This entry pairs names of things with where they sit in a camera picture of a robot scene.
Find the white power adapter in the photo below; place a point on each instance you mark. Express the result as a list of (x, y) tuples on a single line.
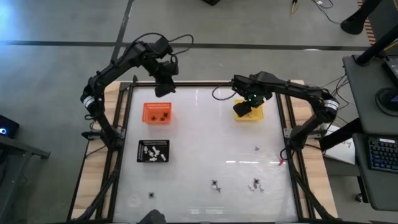
[(318, 2)]

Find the grey metal bracket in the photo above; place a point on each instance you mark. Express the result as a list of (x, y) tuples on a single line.
[(288, 133)]

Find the white paper sheet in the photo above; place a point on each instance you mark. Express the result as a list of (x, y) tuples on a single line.
[(342, 152)]

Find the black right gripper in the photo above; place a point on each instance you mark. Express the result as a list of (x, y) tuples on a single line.
[(242, 109)]

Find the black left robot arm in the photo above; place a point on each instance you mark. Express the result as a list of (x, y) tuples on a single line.
[(109, 73)]

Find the backlit black keyboard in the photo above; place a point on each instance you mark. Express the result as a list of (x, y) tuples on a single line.
[(384, 155)]

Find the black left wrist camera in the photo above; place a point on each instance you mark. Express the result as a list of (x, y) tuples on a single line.
[(162, 46)]

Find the black stand pole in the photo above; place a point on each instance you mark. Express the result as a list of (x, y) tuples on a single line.
[(340, 135), (377, 46)]

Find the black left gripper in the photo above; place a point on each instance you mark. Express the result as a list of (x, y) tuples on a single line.
[(164, 89)]

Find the black box with blue light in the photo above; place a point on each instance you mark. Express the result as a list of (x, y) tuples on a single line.
[(7, 127)]

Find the dark grey desk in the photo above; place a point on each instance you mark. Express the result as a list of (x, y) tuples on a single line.
[(363, 93), (362, 174)]

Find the orange plastic basket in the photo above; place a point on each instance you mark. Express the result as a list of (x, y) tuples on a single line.
[(157, 109)]

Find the person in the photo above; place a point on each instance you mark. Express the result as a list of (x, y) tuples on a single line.
[(354, 25)]

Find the black laptop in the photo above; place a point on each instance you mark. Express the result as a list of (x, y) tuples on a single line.
[(392, 68)]

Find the person's hand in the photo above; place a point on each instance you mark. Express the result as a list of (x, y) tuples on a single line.
[(152, 217)]

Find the yellow plastic basket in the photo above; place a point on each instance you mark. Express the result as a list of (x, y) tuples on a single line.
[(258, 115)]

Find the black plastic spider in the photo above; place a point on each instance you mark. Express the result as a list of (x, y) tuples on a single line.
[(166, 114), (162, 118), (151, 195), (154, 118), (256, 180), (214, 182)]

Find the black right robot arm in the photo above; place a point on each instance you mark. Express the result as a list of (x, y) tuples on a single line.
[(295, 90)]

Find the round black monitor base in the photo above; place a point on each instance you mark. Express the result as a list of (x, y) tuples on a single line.
[(385, 102)]

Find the black floor stand base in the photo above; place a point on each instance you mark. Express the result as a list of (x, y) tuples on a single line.
[(211, 2)]

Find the grey metal stand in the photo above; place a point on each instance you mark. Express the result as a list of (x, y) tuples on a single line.
[(31, 151)]

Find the black clamp knob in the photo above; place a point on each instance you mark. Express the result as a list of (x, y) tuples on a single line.
[(135, 78)]

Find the black plastic basket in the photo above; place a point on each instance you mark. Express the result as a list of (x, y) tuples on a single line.
[(140, 144)]

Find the dark mat with striped edge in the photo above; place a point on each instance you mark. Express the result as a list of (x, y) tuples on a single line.
[(385, 18)]

